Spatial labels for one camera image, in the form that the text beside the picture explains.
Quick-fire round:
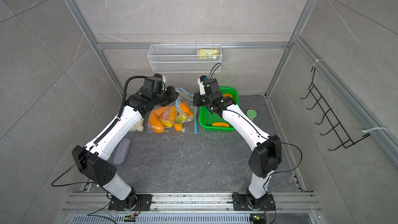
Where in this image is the large orange mango top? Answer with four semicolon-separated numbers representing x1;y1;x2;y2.
181;102;194;117

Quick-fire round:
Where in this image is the spare clear plastic bag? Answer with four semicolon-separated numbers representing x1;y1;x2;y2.
173;88;197;124

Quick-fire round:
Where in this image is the clear zip-top bag blue zipper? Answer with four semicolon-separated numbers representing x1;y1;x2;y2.
152;106;184;132

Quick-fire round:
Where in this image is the yellow mango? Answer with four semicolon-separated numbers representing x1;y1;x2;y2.
212;122;230;128

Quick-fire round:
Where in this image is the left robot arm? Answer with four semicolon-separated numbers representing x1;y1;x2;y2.
72;74;179;203

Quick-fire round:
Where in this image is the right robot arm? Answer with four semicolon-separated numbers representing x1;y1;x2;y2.
193;76;282;200

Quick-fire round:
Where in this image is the green mango small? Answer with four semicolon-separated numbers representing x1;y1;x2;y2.
174;114;188;124

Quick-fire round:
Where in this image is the green plastic basket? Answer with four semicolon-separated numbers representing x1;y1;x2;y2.
198;86;239;132

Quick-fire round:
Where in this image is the white plush toy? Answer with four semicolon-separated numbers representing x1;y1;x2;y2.
129;119;144;132

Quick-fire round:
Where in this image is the purple glasses case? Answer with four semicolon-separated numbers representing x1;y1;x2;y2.
113;138;131;166

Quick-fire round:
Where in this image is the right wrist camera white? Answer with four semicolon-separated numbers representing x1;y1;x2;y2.
198;75;208;95

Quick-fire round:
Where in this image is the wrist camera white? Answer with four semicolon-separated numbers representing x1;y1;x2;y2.
198;75;208;95
154;73;166;83

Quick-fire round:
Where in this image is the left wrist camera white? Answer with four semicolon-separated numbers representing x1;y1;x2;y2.
154;73;166;83

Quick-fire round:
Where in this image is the white wire wall basket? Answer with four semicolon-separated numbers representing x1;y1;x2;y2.
147;44;222;73

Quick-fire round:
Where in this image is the yellow packet in wire basket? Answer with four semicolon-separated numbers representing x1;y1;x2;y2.
196;48;220;60

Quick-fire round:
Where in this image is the black wall hook rack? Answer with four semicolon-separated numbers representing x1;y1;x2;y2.
300;67;371;151

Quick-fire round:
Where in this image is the metal base rail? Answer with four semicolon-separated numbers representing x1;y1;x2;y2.
56;192;326;224

